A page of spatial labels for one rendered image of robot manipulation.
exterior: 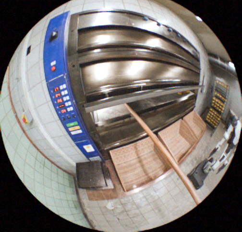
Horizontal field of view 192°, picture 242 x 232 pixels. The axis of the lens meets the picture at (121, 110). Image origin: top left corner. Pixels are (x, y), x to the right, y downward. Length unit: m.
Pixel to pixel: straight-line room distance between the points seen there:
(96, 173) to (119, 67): 0.83
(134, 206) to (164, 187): 0.62
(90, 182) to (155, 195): 1.19
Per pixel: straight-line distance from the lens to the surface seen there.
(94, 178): 0.76
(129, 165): 1.04
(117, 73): 0.50
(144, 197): 1.61
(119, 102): 0.38
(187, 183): 0.46
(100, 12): 0.69
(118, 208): 1.64
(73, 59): 0.50
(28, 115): 0.77
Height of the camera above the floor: 1.57
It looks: 32 degrees down
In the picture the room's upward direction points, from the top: 6 degrees counter-clockwise
